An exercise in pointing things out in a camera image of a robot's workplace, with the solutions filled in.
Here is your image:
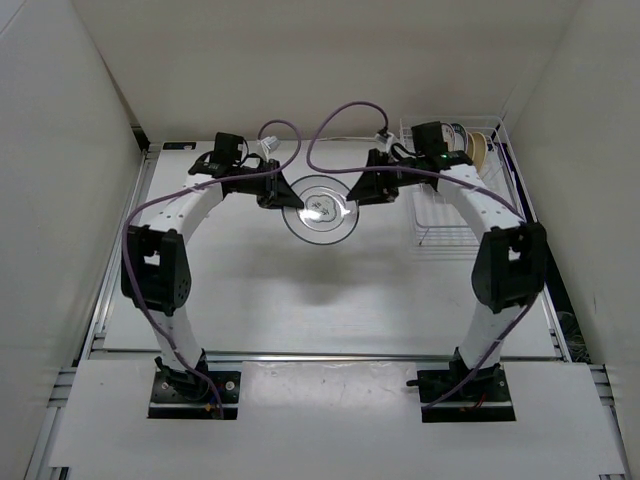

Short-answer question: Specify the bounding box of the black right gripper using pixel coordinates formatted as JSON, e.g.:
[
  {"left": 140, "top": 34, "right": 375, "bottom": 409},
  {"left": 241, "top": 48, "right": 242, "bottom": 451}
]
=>
[{"left": 347, "top": 148, "right": 425, "bottom": 205}]

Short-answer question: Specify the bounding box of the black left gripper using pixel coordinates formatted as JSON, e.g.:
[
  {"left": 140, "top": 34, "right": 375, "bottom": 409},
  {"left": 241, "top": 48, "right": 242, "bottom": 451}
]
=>
[{"left": 232, "top": 159, "right": 304, "bottom": 210}]

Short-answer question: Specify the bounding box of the clear glass plate blue motif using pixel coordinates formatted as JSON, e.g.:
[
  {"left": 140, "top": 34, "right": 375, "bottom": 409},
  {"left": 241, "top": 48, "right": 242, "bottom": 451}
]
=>
[{"left": 282, "top": 175, "right": 359, "bottom": 245}]

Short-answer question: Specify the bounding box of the white plate teal rim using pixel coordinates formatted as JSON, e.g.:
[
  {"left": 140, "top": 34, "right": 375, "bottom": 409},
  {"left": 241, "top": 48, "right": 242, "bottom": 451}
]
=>
[{"left": 441, "top": 123, "right": 468, "bottom": 151}]

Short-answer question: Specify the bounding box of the cream plate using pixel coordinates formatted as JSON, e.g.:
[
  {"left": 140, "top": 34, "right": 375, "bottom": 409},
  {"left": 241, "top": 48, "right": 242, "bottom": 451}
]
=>
[
  {"left": 475, "top": 132, "right": 493, "bottom": 169},
  {"left": 467, "top": 131, "right": 488, "bottom": 172}
]

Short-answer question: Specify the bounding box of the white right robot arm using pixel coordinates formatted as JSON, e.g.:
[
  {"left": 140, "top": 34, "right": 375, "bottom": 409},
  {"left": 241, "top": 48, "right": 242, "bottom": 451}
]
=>
[{"left": 347, "top": 122, "right": 546, "bottom": 400}]

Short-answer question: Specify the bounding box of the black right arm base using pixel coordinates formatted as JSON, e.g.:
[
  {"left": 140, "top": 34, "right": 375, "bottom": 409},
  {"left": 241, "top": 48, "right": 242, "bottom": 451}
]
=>
[{"left": 406, "top": 366, "right": 516, "bottom": 424}]

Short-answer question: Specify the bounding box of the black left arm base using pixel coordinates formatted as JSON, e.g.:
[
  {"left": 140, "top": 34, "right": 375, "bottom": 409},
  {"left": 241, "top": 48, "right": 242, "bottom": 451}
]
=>
[{"left": 147, "top": 368, "right": 241, "bottom": 421}]

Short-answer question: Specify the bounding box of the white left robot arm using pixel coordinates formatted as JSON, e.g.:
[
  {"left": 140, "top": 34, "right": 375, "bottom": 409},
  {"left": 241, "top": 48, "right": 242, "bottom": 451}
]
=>
[{"left": 121, "top": 133, "right": 303, "bottom": 400}]

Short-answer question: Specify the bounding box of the white front cover board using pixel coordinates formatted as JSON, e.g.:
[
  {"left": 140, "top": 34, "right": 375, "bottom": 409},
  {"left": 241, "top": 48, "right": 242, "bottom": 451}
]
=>
[{"left": 51, "top": 360, "right": 625, "bottom": 479}]

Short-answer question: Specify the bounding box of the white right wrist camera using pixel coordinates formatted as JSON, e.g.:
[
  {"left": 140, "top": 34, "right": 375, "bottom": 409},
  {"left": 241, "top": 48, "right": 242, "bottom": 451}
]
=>
[{"left": 374, "top": 129, "right": 397, "bottom": 153}]

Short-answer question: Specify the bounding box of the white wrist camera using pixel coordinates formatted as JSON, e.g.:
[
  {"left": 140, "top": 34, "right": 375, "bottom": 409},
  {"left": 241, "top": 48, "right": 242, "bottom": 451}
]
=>
[
  {"left": 374, "top": 129, "right": 397, "bottom": 153},
  {"left": 258, "top": 136, "right": 281, "bottom": 156}
]

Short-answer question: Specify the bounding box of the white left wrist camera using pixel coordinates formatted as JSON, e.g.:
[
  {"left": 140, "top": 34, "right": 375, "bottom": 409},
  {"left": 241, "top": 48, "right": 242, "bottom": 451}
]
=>
[{"left": 258, "top": 136, "right": 281, "bottom": 156}]

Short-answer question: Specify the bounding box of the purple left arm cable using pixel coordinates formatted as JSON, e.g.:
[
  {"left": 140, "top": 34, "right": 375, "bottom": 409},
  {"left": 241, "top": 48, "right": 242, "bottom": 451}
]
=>
[{"left": 121, "top": 119, "right": 302, "bottom": 420}]

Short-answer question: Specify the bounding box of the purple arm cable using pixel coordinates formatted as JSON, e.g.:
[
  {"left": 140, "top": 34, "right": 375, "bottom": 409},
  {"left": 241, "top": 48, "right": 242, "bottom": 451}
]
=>
[
  {"left": 306, "top": 101, "right": 532, "bottom": 412},
  {"left": 121, "top": 119, "right": 302, "bottom": 420}
]

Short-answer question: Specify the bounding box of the white wire dish rack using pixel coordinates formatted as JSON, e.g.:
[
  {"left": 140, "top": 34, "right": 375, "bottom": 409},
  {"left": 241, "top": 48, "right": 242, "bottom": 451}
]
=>
[{"left": 405, "top": 116, "right": 531, "bottom": 254}]

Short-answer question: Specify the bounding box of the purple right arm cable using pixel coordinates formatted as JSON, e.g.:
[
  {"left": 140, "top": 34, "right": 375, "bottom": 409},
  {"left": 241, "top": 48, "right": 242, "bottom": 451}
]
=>
[{"left": 306, "top": 101, "right": 532, "bottom": 412}]

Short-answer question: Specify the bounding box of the aluminium table edge rail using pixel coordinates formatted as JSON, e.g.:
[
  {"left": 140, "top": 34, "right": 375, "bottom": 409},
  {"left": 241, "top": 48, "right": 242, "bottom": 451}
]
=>
[{"left": 79, "top": 344, "right": 571, "bottom": 362}]

